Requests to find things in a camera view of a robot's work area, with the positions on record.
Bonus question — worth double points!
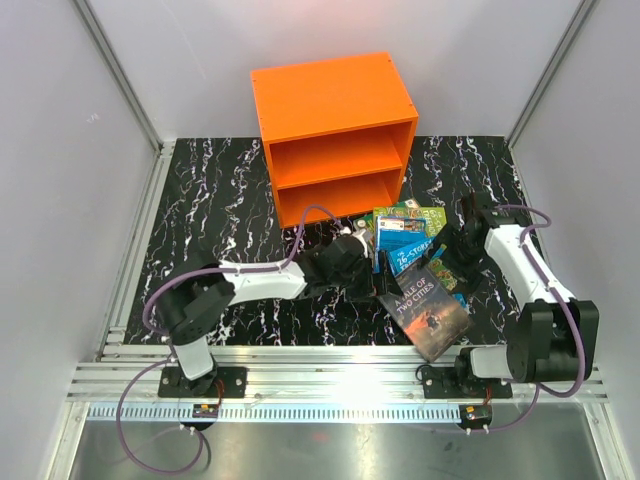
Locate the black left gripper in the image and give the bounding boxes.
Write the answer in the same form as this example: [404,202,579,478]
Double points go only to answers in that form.
[330,251,402,302]

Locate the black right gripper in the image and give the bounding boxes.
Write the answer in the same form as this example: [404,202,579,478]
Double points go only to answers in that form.
[420,224,492,295]

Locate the blue 26-Storey Treehouse book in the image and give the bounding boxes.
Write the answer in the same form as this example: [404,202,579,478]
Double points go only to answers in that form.
[388,237,434,276]

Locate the dark Tale of Two Cities book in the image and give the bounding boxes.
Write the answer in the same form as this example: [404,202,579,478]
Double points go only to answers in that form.
[379,266,473,362]

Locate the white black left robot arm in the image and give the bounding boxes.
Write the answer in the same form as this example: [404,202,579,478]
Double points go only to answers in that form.
[145,234,402,398]

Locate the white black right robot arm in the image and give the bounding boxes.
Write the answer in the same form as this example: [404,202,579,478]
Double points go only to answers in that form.
[433,192,599,398]

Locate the green 65-Storey Treehouse book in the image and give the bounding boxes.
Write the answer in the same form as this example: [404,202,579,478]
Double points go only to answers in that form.
[373,199,447,251]

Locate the blue back-cover book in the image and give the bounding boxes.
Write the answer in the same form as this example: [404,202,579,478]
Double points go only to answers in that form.
[374,215,427,273]

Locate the dark green book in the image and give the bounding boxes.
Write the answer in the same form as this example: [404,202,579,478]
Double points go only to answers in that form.
[353,213,375,250]

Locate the orange wooden shelf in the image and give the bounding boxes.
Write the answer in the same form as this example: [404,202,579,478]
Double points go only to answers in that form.
[251,52,419,228]

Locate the right small circuit board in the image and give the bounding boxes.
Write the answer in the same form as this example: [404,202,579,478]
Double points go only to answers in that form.
[460,404,493,429]

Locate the small circuit board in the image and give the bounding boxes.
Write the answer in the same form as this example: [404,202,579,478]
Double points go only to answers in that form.
[460,404,493,429]
[193,404,219,419]

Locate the left small circuit board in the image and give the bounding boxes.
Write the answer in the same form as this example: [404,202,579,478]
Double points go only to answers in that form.
[193,404,219,419]

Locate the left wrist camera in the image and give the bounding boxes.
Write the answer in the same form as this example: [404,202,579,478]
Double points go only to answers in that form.
[340,219,373,246]

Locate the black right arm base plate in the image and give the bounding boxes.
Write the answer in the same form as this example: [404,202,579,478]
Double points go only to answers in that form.
[415,364,513,400]

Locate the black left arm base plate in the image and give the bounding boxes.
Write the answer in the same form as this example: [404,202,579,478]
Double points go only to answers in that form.
[158,366,249,399]

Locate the left aluminium frame post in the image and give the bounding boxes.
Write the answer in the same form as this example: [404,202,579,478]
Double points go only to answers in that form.
[70,0,164,154]

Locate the aluminium frame post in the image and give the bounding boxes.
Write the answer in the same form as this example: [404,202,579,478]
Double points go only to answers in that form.
[506,0,599,149]
[70,0,164,154]

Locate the right aluminium frame post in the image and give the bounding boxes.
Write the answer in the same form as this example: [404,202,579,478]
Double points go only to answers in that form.
[506,0,599,149]

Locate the aluminium front rail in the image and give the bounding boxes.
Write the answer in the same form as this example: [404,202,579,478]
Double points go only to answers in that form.
[67,344,609,404]

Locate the white slotted cable duct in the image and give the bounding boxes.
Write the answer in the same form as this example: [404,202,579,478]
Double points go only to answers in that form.
[87,402,461,424]

